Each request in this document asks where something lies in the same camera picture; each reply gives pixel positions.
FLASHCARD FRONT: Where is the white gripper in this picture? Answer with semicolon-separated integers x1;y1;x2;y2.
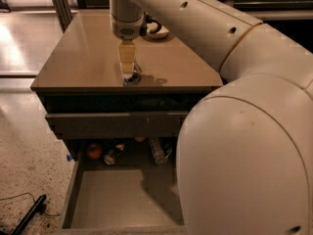
111;14;162;79

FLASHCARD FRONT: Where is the silver blue redbull can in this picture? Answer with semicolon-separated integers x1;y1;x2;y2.
124;65;141;85

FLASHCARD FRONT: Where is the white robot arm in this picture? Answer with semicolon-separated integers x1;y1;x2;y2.
129;0;313;235

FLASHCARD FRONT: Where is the grey drawer cabinet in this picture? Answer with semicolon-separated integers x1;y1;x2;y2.
31;10;222;155

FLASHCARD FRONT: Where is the grey upper drawer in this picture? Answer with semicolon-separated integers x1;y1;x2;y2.
46;112;187;139

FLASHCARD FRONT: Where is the dark can in drawer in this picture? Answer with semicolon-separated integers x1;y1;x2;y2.
104;143;125;165

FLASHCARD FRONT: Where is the grey open lower drawer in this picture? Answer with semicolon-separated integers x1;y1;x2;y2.
57;145;187;235

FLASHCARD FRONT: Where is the white paper bowl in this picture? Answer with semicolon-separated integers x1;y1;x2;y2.
147;26;169;39

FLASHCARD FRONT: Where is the small orange fruit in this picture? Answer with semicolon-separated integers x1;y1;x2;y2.
134;137;146;143

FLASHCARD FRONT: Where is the red apple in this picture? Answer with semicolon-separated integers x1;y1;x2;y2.
85;143;102;160

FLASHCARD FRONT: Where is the blue tape piece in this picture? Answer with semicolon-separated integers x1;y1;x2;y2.
67;154;73;162

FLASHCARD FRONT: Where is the black bar tool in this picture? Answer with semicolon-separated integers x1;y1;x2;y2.
11;194;47;235

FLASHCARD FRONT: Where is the thin black cable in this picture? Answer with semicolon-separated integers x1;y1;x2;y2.
0;192;63;218

